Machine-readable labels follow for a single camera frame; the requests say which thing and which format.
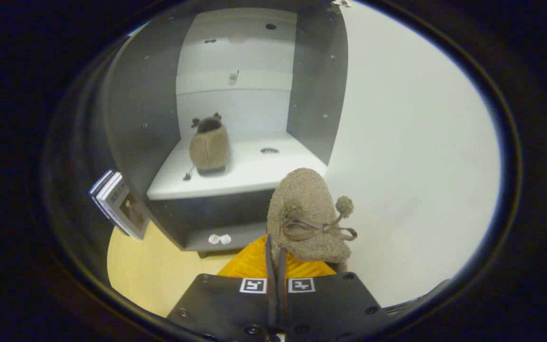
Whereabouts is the white picture book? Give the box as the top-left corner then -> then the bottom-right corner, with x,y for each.
98,173 -> 151,240

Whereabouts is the dark thin book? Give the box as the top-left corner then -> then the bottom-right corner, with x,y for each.
88,170 -> 122,224

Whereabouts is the white cabinet shelf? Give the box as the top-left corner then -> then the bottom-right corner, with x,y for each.
146,132 -> 328,201

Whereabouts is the brown fuzzy slipper shoe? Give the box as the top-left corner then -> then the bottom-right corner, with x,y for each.
266,167 -> 358,274
182,113 -> 231,181

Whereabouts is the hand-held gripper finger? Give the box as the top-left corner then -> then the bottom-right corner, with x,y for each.
167,235 -> 279,342
277,247 -> 381,342

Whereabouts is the white shoe cabinet door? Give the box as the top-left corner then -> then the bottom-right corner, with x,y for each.
323,0 -> 502,309

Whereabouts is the dark grey shoe cabinet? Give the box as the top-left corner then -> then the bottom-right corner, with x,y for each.
105,0 -> 350,259

